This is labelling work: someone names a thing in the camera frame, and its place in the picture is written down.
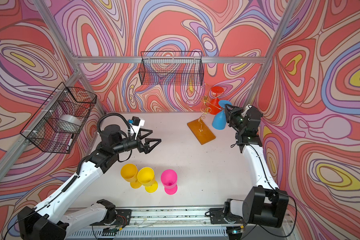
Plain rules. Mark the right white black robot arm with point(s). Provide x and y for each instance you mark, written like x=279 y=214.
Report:
x=266 y=204

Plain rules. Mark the orange wooden rack base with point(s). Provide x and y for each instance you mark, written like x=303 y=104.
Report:
x=205 y=137

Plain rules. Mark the blue wine glass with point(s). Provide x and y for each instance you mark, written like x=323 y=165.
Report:
x=219 y=121

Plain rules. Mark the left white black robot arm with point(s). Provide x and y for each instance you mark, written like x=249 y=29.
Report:
x=48 y=219

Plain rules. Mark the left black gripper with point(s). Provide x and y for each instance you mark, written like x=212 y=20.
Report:
x=144 y=148

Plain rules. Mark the black wire basket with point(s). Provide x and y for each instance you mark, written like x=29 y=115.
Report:
x=164 y=68
x=42 y=132

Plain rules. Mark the black wire basket left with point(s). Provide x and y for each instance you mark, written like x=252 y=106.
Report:
x=42 y=132

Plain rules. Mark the silver tape roll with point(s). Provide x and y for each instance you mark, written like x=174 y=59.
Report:
x=68 y=124

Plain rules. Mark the magenta wine glass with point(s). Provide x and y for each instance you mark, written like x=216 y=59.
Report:
x=169 y=179

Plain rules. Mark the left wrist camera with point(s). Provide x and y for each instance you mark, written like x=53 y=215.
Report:
x=136 y=124

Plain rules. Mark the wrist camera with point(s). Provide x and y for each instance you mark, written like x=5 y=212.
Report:
x=136 y=124
x=244 y=113

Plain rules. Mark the gold wire glass rack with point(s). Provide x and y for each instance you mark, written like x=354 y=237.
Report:
x=204 y=109

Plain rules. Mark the aluminium frame rail base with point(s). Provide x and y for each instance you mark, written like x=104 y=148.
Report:
x=179 y=223

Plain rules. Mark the black wire basket back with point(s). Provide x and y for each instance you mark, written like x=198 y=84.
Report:
x=164 y=68

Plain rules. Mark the yellow wine glass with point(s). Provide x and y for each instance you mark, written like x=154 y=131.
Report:
x=129 y=173
x=146 y=176

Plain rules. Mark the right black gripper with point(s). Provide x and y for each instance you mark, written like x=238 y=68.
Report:
x=231 y=112

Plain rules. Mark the black marker pen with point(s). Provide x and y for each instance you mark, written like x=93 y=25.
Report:
x=69 y=145

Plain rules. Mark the red wine glass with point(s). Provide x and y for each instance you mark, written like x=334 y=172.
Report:
x=213 y=101

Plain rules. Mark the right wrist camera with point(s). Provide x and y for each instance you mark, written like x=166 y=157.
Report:
x=244 y=113

